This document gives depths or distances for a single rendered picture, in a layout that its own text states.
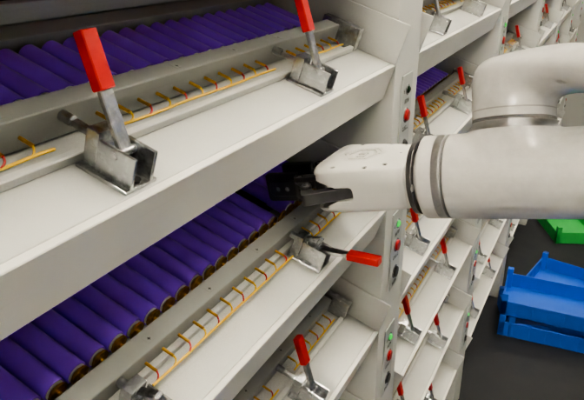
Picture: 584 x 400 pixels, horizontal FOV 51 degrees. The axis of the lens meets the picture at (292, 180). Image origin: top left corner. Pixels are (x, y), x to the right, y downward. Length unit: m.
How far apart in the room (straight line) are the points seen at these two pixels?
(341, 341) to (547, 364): 1.38
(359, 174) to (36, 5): 0.32
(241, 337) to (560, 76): 0.35
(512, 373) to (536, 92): 1.59
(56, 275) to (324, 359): 0.54
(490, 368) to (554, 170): 1.58
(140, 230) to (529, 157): 0.34
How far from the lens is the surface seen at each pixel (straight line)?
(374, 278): 0.86
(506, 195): 0.58
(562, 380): 2.13
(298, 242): 0.65
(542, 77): 0.57
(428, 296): 1.34
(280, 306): 0.60
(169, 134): 0.44
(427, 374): 1.45
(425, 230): 1.18
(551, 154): 0.57
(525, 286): 2.38
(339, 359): 0.84
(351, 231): 0.74
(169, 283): 0.56
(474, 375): 2.06
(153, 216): 0.39
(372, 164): 0.61
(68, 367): 0.49
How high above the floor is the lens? 1.26
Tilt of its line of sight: 22 degrees down
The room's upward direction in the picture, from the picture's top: straight up
